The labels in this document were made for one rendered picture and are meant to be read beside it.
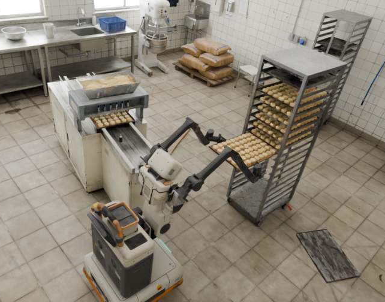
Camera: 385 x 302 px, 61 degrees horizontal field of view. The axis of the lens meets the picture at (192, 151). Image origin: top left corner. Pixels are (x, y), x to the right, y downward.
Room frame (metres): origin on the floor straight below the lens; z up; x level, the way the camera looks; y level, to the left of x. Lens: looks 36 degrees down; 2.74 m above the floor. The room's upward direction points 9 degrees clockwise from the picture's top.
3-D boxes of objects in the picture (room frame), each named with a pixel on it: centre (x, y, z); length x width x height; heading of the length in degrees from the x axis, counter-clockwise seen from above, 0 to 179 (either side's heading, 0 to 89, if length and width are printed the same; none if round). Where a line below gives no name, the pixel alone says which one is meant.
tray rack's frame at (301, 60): (2.91, -0.86, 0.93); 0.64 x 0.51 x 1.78; 135
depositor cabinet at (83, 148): (3.33, 1.21, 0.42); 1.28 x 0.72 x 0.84; 38
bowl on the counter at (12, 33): (4.80, 2.90, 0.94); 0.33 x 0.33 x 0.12
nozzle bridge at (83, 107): (2.95, 0.91, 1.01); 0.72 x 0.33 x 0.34; 128
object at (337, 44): (5.17, -1.93, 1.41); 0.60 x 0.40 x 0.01; 141
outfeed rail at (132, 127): (3.13, 0.87, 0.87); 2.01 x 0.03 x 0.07; 38
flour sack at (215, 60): (6.46, -0.22, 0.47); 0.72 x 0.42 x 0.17; 143
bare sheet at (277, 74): (2.92, -0.87, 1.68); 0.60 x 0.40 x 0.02; 135
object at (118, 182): (2.56, 0.60, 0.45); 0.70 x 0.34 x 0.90; 38
